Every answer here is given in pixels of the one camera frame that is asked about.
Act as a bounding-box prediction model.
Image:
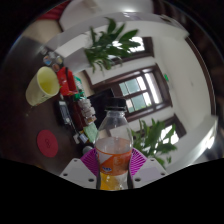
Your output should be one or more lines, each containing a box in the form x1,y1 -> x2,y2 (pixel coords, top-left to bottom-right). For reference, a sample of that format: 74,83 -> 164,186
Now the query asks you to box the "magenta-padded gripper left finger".
59,148 -> 101,190

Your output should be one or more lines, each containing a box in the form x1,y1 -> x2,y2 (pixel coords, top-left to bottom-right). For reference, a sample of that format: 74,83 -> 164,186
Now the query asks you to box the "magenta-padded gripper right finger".
128,148 -> 169,190

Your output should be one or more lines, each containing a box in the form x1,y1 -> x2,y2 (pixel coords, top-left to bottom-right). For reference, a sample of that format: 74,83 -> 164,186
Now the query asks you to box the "clear bottle with orange label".
94,97 -> 134,192

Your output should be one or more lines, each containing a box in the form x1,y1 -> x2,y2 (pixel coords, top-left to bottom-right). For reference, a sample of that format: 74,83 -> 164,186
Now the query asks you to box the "grey-headed microphone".
82,145 -> 95,155

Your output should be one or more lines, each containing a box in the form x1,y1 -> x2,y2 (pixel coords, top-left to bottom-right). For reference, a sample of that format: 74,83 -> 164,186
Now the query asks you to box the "large potted plant in white pot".
131,118 -> 178,168

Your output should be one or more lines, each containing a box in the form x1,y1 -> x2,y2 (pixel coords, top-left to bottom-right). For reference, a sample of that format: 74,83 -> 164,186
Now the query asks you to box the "flat round red coaster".
36,129 -> 59,158

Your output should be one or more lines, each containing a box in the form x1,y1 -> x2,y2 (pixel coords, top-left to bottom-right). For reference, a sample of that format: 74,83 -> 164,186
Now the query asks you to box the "green packet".
83,123 -> 100,143

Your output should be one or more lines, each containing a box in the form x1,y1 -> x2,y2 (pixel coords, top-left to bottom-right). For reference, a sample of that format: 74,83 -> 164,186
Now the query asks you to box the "dark-framed window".
159,113 -> 188,148
109,36 -> 155,63

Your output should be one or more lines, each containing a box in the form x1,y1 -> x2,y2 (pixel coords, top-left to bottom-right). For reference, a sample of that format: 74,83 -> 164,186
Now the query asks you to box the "black handheld device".
58,99 -> 73,126

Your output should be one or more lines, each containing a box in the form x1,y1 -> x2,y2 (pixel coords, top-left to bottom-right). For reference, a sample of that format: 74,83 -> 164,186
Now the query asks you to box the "dark tray of snack packets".
71,96 -> 98,130

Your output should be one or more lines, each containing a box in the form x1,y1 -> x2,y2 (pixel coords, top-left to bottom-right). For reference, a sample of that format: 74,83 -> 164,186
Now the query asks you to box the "black chair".
87,88 -> 115,130

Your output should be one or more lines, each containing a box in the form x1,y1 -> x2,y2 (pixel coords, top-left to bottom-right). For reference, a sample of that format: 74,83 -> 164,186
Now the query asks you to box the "dark wooden double door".
89,64 -> 173,123

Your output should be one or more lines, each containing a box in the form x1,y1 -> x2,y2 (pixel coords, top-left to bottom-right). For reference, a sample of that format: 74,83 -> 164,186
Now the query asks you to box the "pale yellow cup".
25,66 -> 62,107

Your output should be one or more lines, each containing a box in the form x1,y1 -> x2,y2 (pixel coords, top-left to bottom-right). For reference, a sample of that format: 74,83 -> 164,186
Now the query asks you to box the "red box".
56,67 -> 78,97

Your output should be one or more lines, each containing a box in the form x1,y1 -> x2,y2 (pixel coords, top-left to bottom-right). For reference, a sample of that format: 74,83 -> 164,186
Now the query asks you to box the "potted plant in tall white pot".
83,18 -> 143,73

